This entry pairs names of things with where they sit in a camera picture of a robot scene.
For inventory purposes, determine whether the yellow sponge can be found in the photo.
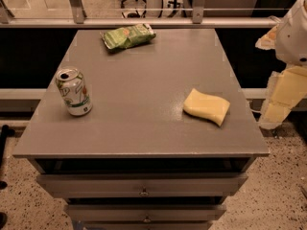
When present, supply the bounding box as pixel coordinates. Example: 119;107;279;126
183;88;230;127

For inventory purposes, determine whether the green chip bag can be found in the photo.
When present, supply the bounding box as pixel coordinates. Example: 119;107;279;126
101;24;156;50

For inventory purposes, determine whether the grey drawer cabinet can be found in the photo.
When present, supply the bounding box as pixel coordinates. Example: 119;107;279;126
13;29;269;230

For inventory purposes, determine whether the white green soda can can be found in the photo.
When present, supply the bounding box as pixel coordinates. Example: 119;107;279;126
55;67;92;116

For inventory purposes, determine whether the grey drawer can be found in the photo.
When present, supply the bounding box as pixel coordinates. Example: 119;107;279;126
36;173;248;198
65;204;225;223

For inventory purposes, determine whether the upper grey drawer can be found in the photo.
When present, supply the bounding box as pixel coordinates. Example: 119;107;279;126
36;173;248;198

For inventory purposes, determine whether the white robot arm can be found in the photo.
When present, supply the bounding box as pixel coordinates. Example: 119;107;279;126
255;0;307;129

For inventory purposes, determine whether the metal glass railing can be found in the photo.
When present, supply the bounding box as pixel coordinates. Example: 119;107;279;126
0;0;291;29

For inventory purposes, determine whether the lower grey drawer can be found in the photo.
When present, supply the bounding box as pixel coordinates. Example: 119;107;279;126
65;204;225;223

